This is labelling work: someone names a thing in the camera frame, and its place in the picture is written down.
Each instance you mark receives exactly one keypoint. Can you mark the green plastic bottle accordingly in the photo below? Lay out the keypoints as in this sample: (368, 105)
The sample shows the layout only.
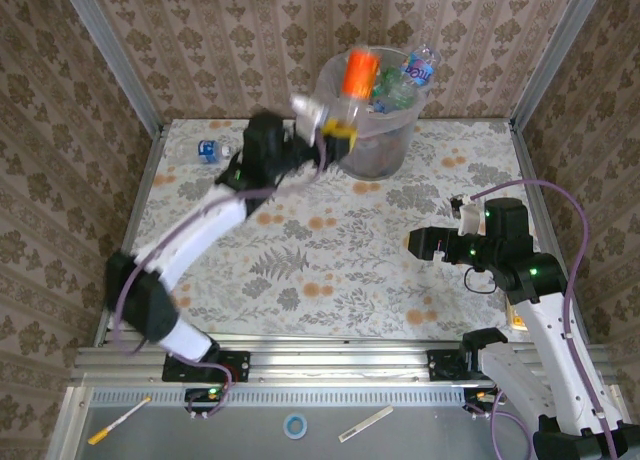
(395, 87)

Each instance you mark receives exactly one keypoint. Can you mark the grey metal mesh bin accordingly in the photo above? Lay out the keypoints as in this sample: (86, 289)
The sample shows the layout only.
(375, 160)

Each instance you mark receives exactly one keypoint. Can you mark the small blue label bottle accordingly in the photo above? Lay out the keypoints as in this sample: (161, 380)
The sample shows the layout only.
(206, 151)

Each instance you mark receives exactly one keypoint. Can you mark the pink translucent bin liner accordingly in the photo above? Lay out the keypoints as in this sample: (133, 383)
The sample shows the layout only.
(327, 87)

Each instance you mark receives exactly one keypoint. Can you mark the crushed blue label bottle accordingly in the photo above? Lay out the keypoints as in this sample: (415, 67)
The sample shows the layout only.
(419, 70)

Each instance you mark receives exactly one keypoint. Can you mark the aluminium frame post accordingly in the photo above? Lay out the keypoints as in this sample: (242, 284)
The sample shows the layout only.
(112, 55)
(556, 55)

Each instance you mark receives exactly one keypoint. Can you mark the yellow white handheld device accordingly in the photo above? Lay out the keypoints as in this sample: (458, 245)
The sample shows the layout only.
(515, 320)

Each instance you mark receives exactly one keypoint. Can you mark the white pen with yellow cap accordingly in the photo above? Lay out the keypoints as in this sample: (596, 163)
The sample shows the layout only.
(120, 421)

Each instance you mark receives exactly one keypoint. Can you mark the black controller board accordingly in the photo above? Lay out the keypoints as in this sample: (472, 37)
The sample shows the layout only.
(212, 392)
(480, 396)

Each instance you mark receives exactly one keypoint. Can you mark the white flat stick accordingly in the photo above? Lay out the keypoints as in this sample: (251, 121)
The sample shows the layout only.
(365, 424)

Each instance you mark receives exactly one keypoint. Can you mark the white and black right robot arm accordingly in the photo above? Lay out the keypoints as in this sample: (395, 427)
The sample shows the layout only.
(545, 340)

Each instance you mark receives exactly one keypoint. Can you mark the aluminium front rail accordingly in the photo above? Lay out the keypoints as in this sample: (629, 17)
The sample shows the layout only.
(340, 360)

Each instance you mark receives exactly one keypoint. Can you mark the blue tape roll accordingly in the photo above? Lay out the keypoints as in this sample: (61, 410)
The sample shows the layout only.
(287, 426)

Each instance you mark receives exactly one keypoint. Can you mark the orange label plastic bottle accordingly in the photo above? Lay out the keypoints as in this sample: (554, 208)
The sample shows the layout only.
(361, 72)

